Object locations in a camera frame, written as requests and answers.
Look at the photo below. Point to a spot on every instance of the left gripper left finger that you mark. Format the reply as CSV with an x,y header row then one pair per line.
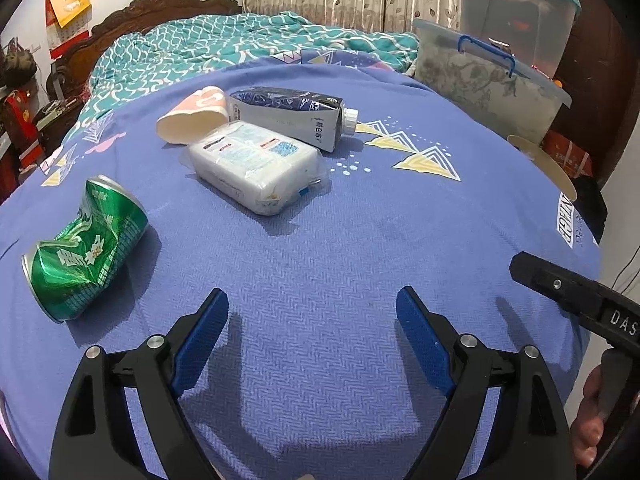
x,y
94,437

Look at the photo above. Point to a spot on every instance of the crushed green soda can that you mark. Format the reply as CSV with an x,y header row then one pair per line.
x,y
67,273

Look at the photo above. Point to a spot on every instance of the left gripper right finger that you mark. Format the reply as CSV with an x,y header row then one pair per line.
x,y
529,437

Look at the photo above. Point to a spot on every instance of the clear bin blue handle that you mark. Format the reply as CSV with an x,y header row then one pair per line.
x,y
490,85

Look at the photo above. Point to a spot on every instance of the blue bed sheet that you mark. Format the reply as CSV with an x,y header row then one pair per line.
x,y
312,373

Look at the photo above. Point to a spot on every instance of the pink paper cup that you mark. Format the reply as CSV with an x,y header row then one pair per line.
x,y
194,117

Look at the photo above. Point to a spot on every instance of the person's right hand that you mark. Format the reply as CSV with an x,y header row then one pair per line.
x,y
587,429

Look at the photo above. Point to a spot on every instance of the beige trash basket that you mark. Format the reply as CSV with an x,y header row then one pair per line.
x,y
582,192

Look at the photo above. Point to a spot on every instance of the orange wall calendar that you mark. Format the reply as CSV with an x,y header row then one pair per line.
x,y
67,23

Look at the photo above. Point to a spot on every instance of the white tissue pack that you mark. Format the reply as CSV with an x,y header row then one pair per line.
x,y
262,170

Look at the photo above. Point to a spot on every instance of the dark wooden headboard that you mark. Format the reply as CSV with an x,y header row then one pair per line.
x,y
73,69

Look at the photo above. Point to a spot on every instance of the clear bin teal lid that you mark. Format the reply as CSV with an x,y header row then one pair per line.
x,y
536,31

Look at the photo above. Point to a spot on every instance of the teal patterned quilt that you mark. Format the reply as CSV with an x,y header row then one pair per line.
x,y
139,64

